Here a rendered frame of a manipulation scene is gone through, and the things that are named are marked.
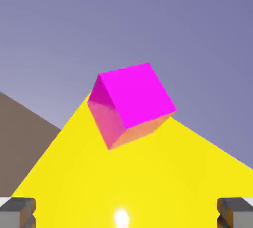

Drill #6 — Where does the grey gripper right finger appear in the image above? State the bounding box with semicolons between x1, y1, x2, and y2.
216;197;253;228

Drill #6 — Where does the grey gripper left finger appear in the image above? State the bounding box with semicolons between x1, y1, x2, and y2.
0;196;37;228

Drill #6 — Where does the small magenta cube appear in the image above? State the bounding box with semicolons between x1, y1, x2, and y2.
87;62;178;151

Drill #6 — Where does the large yellow box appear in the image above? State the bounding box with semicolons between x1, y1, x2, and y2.
10;91;253;228

